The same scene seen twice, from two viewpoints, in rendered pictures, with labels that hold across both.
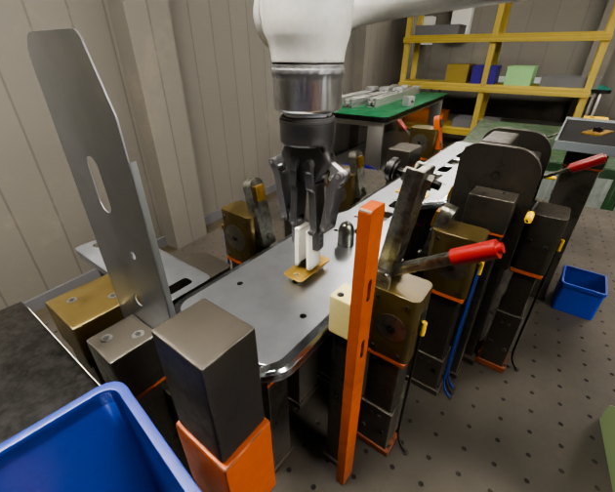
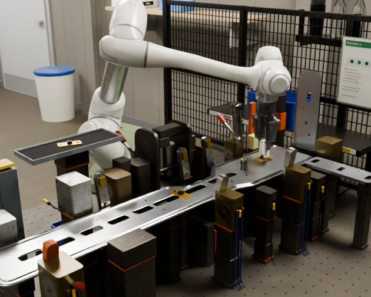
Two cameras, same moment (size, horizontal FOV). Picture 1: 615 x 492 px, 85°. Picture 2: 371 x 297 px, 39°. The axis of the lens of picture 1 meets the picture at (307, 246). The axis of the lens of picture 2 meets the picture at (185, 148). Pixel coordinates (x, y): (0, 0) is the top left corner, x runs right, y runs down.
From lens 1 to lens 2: 255 cm
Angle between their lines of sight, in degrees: 129
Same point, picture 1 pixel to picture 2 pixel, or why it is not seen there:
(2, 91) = not seen: outside the picture
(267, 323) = (277, 151)
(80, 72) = (304, 75)
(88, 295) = (331, 139)
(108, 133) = (300, 83)
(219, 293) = (297, 158)
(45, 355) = not seen: hidden behind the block
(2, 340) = (350, 144)
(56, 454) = not seen: hidden behind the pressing
